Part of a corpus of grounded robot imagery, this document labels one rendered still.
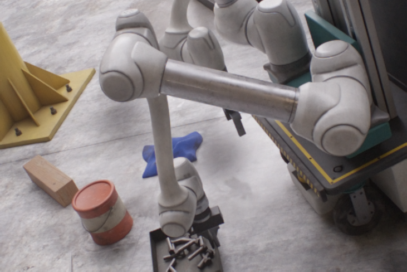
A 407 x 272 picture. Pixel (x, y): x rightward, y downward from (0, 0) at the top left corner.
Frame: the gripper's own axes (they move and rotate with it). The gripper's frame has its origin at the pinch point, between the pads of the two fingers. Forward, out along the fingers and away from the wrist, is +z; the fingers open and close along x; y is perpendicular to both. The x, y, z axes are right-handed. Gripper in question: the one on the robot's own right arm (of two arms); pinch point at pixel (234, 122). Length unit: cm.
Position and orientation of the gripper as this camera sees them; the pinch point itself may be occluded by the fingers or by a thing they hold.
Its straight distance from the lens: 247.2
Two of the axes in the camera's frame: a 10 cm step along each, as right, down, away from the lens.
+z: 3.4, 7.9, 5.1
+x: -3.0, -4.2, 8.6
